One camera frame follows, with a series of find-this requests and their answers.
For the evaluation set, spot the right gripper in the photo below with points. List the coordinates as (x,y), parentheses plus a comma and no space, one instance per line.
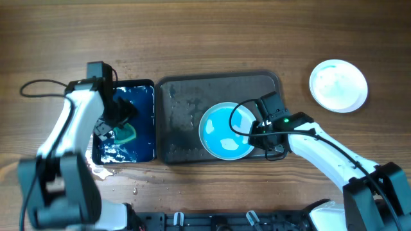
(256,141)

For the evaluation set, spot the blue rectangular water tray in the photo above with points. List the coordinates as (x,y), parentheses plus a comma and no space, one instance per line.
(141,94)

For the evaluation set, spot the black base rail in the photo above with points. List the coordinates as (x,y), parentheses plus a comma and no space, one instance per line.
(278,220)

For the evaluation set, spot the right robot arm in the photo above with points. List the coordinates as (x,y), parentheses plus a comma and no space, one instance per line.
(376,197)

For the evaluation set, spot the white plate blue stain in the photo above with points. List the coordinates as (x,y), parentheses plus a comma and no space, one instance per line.
(338,86)

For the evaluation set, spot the green yellow sponge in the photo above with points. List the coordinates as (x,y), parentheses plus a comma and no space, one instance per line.
(125,134)

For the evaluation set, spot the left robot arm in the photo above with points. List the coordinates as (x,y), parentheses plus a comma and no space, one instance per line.
(58,190)

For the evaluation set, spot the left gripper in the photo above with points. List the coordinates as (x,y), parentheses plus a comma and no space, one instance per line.
(104,129)

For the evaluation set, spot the dark brown serving tray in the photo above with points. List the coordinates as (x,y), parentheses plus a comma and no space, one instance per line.
(181,101)

